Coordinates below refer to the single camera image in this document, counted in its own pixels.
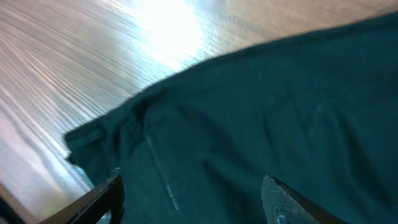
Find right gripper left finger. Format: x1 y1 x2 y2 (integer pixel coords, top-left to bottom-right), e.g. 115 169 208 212
40 175 124 224

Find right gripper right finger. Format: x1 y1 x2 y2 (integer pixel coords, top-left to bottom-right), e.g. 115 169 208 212
261 175 344 224

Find black shorts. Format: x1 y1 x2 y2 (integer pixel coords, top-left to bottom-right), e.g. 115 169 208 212
65 13 397 223

